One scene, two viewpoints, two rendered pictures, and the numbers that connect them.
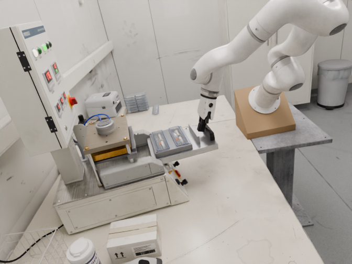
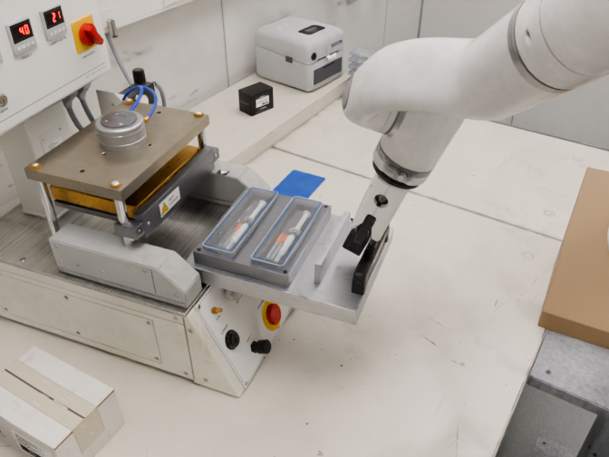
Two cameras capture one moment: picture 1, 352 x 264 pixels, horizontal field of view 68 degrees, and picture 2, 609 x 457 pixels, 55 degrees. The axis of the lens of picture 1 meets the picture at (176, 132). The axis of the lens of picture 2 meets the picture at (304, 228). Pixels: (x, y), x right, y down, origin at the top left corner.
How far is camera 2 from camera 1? 0.58 m
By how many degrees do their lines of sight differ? 27
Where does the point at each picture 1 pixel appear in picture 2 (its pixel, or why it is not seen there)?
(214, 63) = (389, 90)
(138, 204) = (122, 338)
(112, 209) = (70, 316)
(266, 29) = (557, 49)
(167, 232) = (129, 439)
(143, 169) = (139, 276)
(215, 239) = not seen: outside the picture
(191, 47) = not seen: outside the picture
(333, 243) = not seen: outside the picture
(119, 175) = (85, 259)
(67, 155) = (26, 158)
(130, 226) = (48, 382)
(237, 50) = (466, 78)
